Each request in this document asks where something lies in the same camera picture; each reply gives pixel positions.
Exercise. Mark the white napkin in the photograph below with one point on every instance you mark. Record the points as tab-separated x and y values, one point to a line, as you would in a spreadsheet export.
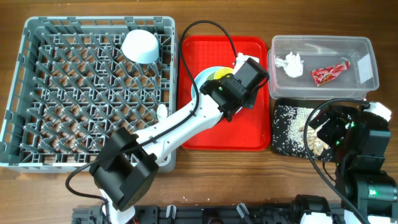
292	65

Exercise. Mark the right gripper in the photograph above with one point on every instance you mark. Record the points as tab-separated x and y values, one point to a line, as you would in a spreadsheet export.
337	122

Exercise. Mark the black plastic tray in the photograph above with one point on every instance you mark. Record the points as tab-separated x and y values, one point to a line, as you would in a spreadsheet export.
318	149

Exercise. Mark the yellow plastic cup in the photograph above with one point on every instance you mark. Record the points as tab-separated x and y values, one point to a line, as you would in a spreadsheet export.
222	72

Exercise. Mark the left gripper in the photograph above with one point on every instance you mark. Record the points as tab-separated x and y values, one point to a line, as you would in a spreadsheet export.
250	101

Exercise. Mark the white plastic spoon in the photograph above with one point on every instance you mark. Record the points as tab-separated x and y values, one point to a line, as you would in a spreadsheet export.
161	112

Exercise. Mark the red plastic tray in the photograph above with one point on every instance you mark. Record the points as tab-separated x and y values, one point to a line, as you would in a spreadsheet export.
250	130

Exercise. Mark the light blue plate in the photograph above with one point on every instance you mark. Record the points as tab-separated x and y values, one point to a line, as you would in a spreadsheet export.
201	78

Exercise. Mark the clear plastic bin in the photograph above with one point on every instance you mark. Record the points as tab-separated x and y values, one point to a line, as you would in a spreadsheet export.
321	67

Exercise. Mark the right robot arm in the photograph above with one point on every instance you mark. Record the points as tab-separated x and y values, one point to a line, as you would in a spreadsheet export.
358	140

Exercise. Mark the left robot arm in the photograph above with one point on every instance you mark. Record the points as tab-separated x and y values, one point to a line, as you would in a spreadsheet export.
128	163

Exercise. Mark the grey dishwasher rack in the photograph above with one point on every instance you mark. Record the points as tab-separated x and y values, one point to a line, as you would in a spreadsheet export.
73	87

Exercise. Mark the light blue bowl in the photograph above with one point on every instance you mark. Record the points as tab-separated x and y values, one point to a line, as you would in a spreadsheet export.
141	46

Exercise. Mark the rice and food scraps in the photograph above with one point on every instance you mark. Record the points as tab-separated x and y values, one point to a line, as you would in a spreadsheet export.
287	133

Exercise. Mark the red candy wrapper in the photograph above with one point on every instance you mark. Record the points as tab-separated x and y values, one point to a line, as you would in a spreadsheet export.
323	75

